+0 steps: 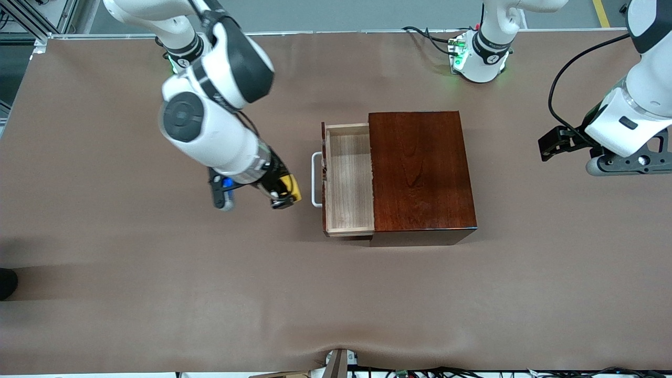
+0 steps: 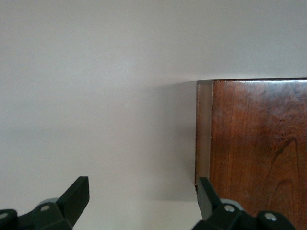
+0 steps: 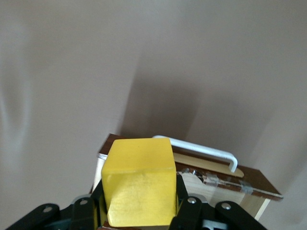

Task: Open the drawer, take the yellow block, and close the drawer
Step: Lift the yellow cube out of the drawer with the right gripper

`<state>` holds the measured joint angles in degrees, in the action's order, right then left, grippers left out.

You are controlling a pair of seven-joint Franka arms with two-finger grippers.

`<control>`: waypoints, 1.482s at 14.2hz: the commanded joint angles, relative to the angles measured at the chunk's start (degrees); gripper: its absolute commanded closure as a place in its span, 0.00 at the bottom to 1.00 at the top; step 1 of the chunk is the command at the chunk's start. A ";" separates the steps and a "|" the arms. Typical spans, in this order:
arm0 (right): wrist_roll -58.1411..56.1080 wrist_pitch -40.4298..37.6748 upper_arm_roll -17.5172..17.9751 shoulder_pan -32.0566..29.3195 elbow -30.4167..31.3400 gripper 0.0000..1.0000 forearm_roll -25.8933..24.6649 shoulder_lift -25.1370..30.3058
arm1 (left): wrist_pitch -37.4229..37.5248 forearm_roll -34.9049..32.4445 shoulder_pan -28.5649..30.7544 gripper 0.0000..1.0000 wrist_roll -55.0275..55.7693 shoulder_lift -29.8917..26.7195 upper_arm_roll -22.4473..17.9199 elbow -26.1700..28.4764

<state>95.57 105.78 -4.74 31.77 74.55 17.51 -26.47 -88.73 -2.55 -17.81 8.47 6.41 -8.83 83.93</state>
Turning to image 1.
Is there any yellow cube block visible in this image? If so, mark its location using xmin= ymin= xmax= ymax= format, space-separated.
xmin=279 ymin=173 xmax=302 ymax=203

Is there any white metal drawer handle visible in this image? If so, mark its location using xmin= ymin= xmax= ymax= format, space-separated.
xmin=311 ymin=152 xmax=324 ymax=208

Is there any light wood drawer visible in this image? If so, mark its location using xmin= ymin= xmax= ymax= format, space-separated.
xmin=321 ymin=122 xmax=375 ymax=238

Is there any brown table mat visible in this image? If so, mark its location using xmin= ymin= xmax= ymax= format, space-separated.
xmin=0 ymin=29 xmax=672 ymax=374

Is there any dark red wooden cabinet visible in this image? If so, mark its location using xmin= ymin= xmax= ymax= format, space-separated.
xmin=367 ymin=110 xmax=478 ymax=247

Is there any black foam cylinder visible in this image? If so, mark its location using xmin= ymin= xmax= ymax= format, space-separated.
xmin=0 ymin=268 xmax=19 ymax=301

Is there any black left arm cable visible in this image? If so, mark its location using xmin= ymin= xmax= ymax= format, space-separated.
xmin=548 ymin=31 xmax=633 ymax=146

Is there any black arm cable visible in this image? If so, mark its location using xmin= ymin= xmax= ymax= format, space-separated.
xmin=189 ymin=0 xmax=263 ymax=140
xmin=548 ymin=31 xmax=633 ymax=146

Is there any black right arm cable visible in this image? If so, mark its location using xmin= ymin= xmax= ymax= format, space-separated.
xmin=189 ymin=0 xmax=263 ymax=140

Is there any black base power cable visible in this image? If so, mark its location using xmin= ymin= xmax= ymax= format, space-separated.
xmin=402 ymin=25 xmax=476 ymax=56

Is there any grey camera stand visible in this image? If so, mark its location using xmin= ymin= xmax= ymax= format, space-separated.
xmin=323 ymin=349 xmax=351 ymax=378

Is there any aluminium frame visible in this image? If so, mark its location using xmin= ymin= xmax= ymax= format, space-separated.
xmin=0 ymin=0 xmax=79 ymax=50

